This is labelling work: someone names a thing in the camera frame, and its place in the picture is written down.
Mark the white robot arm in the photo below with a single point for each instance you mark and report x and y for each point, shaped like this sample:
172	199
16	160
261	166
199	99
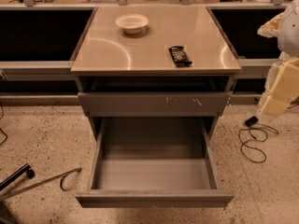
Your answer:
288	35

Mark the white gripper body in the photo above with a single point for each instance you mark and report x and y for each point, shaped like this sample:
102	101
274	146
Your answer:
290	32

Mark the grey window rail frame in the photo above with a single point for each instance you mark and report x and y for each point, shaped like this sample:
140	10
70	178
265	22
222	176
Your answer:
42	43

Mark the grey drawer cabinet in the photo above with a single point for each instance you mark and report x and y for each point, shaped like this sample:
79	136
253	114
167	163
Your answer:
107	50

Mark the white bowl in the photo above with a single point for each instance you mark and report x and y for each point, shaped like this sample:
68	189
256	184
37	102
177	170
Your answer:
132	23

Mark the grey drawer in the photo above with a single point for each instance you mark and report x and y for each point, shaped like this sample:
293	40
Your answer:
153	96
153	162

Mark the black snack packet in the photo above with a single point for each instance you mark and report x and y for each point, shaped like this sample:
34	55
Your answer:
179	56

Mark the grey top drawer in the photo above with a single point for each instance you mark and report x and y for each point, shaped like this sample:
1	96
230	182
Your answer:
153	96

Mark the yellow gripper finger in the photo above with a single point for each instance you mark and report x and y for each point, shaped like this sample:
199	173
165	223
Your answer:
270	28
284	91

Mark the black power adapter with cable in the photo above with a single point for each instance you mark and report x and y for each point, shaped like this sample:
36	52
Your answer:
253	134

